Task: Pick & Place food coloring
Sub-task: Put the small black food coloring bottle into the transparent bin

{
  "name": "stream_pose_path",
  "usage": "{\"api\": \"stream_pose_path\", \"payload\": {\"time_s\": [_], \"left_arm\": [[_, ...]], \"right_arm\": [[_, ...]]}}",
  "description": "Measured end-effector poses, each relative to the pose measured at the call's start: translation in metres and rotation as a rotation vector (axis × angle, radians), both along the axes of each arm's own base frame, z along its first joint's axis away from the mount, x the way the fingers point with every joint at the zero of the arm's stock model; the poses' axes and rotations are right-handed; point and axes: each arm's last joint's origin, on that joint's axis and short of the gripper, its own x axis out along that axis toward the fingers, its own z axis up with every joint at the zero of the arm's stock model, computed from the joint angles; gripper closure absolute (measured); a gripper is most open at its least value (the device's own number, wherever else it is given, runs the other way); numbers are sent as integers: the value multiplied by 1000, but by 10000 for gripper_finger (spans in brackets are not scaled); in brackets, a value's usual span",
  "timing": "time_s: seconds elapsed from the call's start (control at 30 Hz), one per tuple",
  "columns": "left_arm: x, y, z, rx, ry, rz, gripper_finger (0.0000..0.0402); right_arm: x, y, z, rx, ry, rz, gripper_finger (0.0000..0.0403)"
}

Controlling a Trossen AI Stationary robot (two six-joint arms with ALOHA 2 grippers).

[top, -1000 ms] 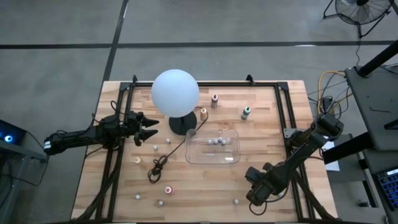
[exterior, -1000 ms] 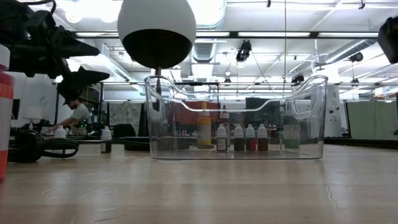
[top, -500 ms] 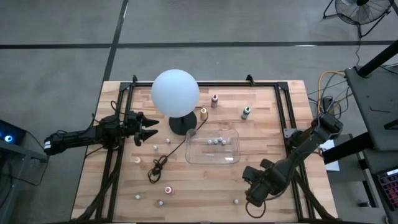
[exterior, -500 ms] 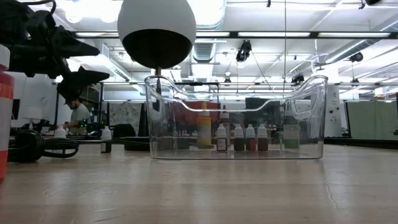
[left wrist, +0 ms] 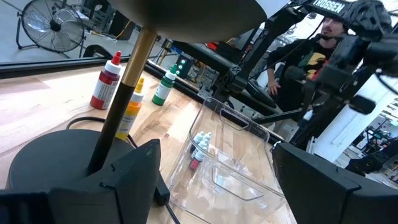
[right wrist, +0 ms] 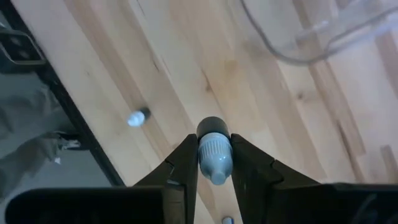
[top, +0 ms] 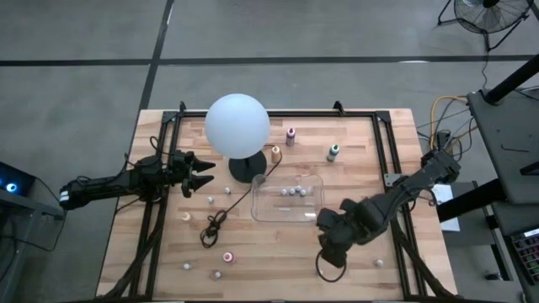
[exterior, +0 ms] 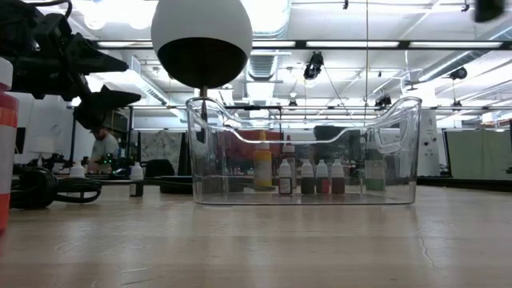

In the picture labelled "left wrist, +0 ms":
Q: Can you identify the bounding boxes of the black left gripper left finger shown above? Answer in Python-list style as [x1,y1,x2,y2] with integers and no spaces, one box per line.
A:
[0,139,162,224]

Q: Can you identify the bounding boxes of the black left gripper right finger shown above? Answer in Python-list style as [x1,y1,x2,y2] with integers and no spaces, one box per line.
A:
[272,142,398,224]

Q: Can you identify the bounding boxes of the yellow food coloring bottle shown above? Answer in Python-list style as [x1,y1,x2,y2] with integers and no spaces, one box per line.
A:
[115,77,146,141]

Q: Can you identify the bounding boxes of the small paint bottles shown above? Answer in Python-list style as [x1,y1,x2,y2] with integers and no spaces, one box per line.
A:
[189,149,206,171]

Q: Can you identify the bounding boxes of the red food coloring bottle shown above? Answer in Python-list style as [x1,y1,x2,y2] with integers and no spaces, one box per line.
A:
[90,50,123,110]

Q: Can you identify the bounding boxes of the green food coloring bottle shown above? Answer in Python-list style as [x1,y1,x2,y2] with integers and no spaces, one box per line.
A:
[151,64,178,106]

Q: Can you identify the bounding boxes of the person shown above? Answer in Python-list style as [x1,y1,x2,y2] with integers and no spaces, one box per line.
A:
[266,17,349,113]

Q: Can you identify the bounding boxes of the white globe table lamp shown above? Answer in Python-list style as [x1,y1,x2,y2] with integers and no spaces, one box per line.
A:
[8,0,268,200]

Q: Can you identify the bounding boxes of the clear plastic bin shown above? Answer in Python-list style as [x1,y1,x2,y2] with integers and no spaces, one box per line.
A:
[167,96,287,224]

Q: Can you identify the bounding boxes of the grey desk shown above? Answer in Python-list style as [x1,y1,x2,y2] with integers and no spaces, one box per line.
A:
[170,39,242,75]

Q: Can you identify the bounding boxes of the black controller box with lights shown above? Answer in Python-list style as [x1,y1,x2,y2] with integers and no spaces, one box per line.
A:
[175,54,196,79]

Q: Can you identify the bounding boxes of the black equipment case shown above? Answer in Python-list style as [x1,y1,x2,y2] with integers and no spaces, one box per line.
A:
[108,9,141,41]

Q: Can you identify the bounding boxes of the black floor fan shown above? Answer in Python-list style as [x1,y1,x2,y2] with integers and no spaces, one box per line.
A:
[15,0,87,60]

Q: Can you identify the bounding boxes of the yellow cable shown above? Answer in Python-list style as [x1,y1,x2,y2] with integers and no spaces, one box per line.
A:
[115,19,134,39]

